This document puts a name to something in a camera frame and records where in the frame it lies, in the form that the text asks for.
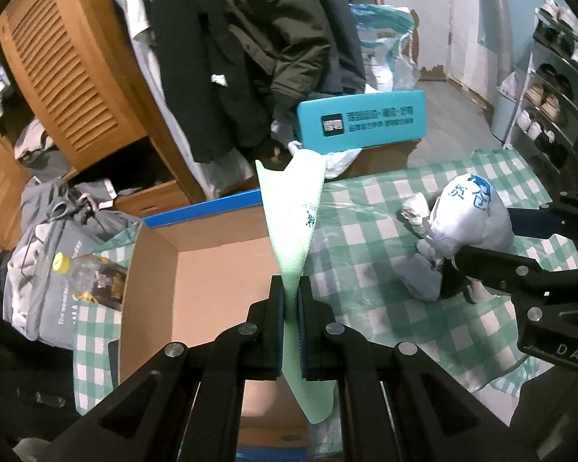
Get wooden wardrobe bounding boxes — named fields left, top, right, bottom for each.
left=0, top=0, right=213, bottom=251

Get cardboard box with blue rim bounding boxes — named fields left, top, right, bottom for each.
left=118, top=190, right=343, bottom=460

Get black sock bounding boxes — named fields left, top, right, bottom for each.
left=438, top=269, right=468, bottom=299

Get plastic bottle with yellow cap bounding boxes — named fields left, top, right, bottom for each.
left=52, top=253, right=128, bottom=311

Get group of shoes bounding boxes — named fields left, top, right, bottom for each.
left=518, top=0, right=578, bottom=167

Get light blue trash bin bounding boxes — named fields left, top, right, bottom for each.
left=489, top=72, right=523, bottom=142

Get dark hanging coat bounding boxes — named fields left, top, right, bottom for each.
left=151, top=0, right=367, bottom=164

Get large blue white sack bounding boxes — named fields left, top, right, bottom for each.
left=349, top=2, right=422, bottom=92

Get grey shoe rack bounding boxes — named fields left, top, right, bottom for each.
left=506, top=0, right=578, bottom=174

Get white hanging shirt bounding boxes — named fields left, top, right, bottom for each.
left=96, top=0, right=256, bottom=198

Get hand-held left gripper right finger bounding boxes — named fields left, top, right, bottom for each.
left=296, top=275, right=540, bottom=462

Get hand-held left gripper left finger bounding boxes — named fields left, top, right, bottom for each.
left=43, top=274, right=286, bottom=462

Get white plastic bag blue print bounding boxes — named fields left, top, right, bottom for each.
left=417, top=173, right=515, bottom=258

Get green checkered tablecloth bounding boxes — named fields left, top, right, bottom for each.
left=72, top=147, right=578, bottom=417

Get brown cardboard box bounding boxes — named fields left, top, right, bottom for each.
left=337, top=139, right=422, bottom=181

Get dark cloth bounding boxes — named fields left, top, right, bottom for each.
left=0, top=250, right=78, bottom=448

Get white cloth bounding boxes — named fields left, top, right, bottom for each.
left=399, top=192, right=433, bottom=240

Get teal box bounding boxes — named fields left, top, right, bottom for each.
left=296, top=89, right=427, bottom=155

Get grey folded clothes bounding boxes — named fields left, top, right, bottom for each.
left=13, top=118, right=73, bottom=169

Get grey sweatpants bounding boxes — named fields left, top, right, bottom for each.
left=397, top=243, right=446, bottom=301

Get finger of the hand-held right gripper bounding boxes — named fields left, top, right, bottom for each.
left=455, top=244, right=578, bottom=321
left=508, top=191, right=578, bottom=240

